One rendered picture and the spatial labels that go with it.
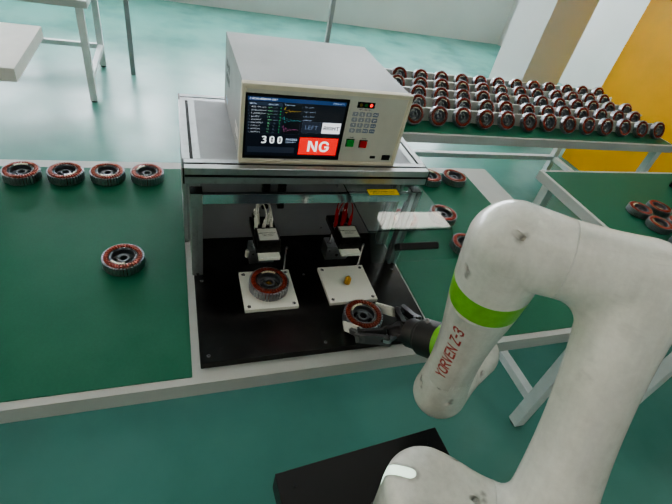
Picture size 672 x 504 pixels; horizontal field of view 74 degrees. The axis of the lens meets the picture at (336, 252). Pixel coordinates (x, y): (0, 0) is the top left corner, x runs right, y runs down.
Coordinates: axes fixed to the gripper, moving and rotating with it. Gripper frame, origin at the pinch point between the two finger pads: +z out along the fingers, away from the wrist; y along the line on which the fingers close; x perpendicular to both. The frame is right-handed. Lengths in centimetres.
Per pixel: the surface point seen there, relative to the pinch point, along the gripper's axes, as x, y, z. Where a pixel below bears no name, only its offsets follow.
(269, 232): 26.8, -11.9, 20.3
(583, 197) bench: -5, 154, 0
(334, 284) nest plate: 6.6, 2.0, 13.2
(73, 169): 52, -40, 93
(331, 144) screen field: 47.7, 3.5, 5.6
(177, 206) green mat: 34, -18, 67
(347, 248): 16.7, 7.2, 10.5
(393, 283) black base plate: 1.2, 20.0, 6.1
